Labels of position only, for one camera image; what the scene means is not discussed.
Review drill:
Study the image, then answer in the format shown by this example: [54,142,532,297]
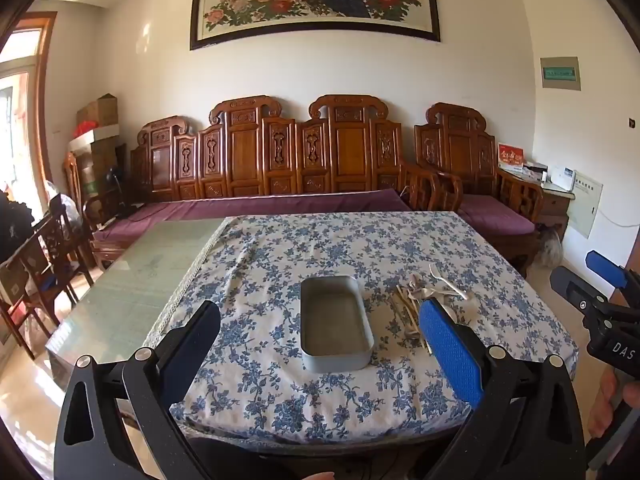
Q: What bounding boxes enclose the blue floral tablecloth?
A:
[142,211,580,443]

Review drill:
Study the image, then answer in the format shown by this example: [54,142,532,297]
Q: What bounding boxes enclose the white electrical panel door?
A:
[567,175,603,240]

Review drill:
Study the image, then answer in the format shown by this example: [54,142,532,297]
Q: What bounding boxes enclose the black desk lamp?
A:
[105,170,126,206]

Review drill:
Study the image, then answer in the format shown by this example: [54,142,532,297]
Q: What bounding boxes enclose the clear plastic bag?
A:
[45,180,83,231]

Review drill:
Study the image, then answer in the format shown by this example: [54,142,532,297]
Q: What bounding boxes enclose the red card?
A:
[497,143,525,170]

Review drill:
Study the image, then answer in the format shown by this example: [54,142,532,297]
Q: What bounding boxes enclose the white flat box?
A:
[68,125,121,153]

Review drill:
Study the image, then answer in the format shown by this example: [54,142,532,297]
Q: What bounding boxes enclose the wooden dining chair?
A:
[17,205,96,321]
[0,255,56,361]

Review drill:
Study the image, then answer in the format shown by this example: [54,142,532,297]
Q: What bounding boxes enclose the carved wooden armchair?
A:
[414,102,546,278]

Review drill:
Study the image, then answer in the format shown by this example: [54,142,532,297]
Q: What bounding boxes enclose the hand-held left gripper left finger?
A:
[52,300,223,480]

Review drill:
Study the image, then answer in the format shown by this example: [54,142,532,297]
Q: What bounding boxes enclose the brown cardboard box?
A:
[76,92,119,133]

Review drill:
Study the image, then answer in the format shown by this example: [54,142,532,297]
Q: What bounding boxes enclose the grey wall panel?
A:
[540,56,583,92]

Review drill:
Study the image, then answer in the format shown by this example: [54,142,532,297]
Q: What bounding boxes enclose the framed peacock painting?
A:
[190,0,442,51]

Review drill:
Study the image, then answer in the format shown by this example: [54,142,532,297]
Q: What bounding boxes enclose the purple armchair cushion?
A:
[457,195,537,235]

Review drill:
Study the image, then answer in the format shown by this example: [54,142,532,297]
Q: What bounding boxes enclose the grey metal tin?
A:
[300,275,377,373]

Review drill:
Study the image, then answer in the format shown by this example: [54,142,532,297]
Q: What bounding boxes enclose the wooden side table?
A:
[500,167,571,241]

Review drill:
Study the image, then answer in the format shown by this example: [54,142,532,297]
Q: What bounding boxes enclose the person's dark clothing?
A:
[190,439,451,480]

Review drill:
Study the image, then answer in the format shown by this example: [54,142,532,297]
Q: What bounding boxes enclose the wooden window frame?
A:
[0,12,58,221]

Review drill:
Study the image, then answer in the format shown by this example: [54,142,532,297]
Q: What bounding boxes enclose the long purple sofa cushion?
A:
[92,189,413,246]

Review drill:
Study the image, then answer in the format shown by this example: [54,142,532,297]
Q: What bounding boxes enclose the dark clothes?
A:
[0,192,36,261]

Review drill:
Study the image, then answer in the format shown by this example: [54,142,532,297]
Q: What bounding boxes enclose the white plastic fork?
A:
[429,266,472,302]

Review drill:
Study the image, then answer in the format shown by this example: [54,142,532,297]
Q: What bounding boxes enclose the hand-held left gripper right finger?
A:
[407,296,587,480]

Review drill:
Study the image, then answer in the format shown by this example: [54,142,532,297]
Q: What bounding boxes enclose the carved wooden sofa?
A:
[82,94,463,271]

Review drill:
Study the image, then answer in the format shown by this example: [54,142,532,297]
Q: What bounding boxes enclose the person's right hand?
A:
[587,366,640,441]

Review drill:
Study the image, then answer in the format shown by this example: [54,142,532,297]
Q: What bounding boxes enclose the glass top dining table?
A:
[45,217,236,391]

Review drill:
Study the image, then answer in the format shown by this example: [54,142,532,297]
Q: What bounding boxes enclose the brown wooden chopstick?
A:
[396,286,418,333]

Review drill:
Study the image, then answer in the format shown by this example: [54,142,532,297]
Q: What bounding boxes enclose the grey fluffy mop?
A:
[532,225,563,268]

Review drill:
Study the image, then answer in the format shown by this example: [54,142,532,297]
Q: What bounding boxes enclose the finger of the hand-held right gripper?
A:
[585,250,640,307]
[550,266,614,322]

